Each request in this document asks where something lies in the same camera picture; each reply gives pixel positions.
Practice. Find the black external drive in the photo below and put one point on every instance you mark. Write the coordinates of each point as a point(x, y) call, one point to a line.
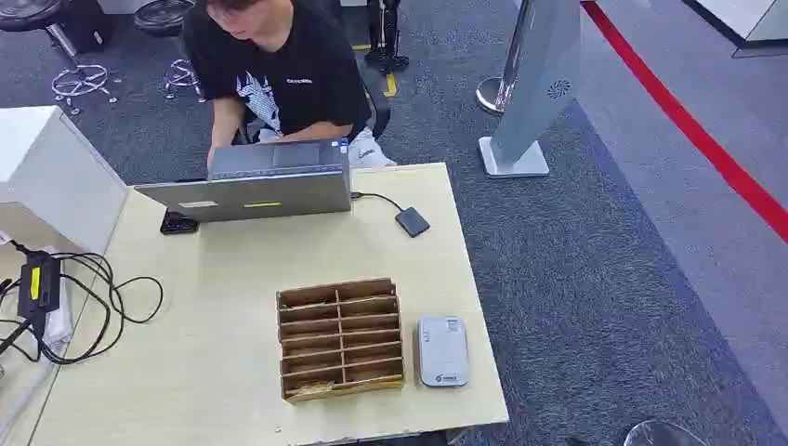
point(412, 221)

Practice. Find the wooden card box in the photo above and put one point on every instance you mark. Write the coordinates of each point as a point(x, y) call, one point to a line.
point(341, 341)

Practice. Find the grey card reader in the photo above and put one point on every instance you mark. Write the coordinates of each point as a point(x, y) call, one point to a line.
point(442, 351)

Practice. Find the grey laptop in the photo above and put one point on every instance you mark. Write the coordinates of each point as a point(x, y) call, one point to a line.
point(246, 197)

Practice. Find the chrome stanchion base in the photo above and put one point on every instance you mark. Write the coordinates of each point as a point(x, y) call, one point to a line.
point(490, 95)

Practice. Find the person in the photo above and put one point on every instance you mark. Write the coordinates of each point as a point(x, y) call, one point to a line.
point(295, 74)

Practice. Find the black legged stand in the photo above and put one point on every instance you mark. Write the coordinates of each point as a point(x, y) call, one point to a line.
point(385, 37)

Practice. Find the grey kiosk stand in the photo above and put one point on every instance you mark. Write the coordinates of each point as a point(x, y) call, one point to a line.
point(542, 80)

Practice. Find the small black device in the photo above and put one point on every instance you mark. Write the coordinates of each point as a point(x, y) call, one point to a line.
point(178, 224)

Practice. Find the chrome chair base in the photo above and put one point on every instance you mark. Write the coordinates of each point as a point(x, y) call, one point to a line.
point(183, 77)

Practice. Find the black round disc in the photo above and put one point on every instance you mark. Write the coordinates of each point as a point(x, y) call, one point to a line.
point(163, 15)

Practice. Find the white cabinet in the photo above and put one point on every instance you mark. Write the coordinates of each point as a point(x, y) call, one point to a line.
point(55, 178)

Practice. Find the chrome round stool seat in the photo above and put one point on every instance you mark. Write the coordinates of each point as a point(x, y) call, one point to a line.
point(662, 436)

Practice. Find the white plastic bag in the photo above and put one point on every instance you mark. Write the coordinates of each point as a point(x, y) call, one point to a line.
point(60, 323)

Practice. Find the black power adapter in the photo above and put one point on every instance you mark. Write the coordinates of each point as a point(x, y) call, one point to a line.
point(40, 286)

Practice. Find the black bin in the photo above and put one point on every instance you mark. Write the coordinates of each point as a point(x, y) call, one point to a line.
point(89, 24)

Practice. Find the white desk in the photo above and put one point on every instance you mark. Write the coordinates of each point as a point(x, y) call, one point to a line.
point(732, 15)

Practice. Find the black stool chrome base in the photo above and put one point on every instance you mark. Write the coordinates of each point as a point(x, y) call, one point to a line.
point(27, 12)

